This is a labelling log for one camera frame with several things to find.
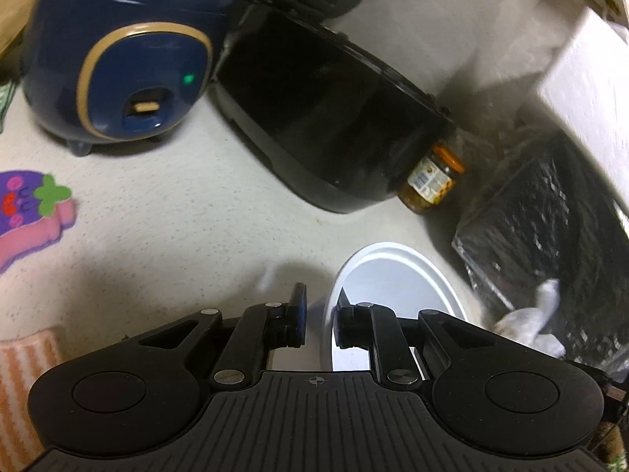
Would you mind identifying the clear plastic bag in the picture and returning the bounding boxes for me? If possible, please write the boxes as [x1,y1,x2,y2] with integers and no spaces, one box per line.
[493,278,566,358]

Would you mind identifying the green patterned cloth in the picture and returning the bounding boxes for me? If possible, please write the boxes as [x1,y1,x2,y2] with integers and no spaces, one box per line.
[0,80,16,133]

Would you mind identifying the white cabinet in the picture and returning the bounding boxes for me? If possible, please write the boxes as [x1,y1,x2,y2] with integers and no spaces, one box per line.
[520,9,628,209]

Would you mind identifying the black textured box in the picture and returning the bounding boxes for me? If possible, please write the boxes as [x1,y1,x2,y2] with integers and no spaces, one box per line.
[452,131,628,378]

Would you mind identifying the purple pink silicone mat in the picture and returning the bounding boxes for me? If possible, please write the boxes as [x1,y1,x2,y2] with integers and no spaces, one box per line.
[0,171,77,273]

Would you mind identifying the glass jar orange lid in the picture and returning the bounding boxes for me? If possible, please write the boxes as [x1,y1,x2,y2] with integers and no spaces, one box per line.
[398,142,466,214]

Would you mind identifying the blue rice cooker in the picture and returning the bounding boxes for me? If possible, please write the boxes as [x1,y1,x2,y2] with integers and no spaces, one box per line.
[20,0,235,157]

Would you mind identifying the black rice cooker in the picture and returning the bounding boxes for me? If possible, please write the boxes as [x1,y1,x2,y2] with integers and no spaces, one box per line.
[214,0,454,213]

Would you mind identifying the white round plastic lid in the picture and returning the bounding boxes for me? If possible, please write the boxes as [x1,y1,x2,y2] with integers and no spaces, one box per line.
[321,242,469,371]

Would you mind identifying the orange striped cloth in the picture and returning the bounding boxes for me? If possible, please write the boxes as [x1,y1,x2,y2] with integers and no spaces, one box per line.
[0,328,63,471]

